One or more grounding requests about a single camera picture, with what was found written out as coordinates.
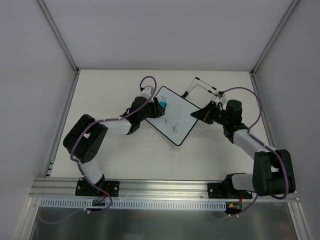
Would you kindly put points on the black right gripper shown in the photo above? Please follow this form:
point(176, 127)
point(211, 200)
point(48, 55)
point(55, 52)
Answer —
point(210, 114)

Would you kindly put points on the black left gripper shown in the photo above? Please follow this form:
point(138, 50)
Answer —
point(155, 109)

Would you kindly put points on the blue whiteboard eraser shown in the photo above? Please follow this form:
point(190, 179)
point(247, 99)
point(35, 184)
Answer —
point(163, 104)

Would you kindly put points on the small white whiteboard black frame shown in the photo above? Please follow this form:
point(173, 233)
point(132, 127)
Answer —
point(177, 122)

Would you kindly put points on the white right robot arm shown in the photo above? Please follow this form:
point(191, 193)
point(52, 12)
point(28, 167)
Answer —
point(272, 173)

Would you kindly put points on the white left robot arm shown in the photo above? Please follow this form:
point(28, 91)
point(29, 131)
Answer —
point(86, 137)

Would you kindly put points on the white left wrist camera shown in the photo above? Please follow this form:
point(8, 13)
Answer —
point(148, 92)

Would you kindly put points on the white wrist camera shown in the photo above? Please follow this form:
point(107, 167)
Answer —
point(222, 97)
point(148, 92)

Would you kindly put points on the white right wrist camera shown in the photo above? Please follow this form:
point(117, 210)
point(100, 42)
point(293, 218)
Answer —
point(222, 97)

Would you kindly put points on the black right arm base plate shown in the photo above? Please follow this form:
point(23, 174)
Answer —
point(222, 190)

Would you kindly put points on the left aluminium frame post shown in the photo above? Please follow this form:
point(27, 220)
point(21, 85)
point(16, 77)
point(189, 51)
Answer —
point(57, 34)

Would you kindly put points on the aluminium frame post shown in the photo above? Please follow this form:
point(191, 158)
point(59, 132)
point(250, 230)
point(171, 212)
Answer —
point(275, 34)
point(57, 34)

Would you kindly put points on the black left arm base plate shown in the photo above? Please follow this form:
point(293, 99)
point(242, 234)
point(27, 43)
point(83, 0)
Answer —
point(84, 189)

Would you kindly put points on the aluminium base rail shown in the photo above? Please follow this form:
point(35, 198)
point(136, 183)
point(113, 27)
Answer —
point(178, 190)

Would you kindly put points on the right aluminium frame post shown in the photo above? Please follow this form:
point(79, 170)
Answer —
point(275, 34)

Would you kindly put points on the white slotted cable duct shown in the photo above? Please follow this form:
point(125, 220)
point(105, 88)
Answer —
point(134, 204)

